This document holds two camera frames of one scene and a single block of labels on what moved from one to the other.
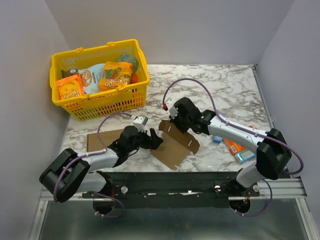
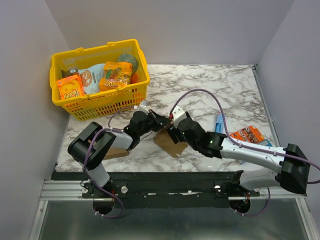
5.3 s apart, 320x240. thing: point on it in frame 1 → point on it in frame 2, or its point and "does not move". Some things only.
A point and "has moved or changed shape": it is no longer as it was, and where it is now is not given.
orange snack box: [71, 87] does not move
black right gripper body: [177, 119] → [175, 132]
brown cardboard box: [176, 146] has moved or changed shape
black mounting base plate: [173, 189] does not move
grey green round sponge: [130, 59] does not move
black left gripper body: [142, 140] → [154, 123]
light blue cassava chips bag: [91, 77] does not move
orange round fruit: [134, 78] does not move
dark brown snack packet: [64, 74] does not move
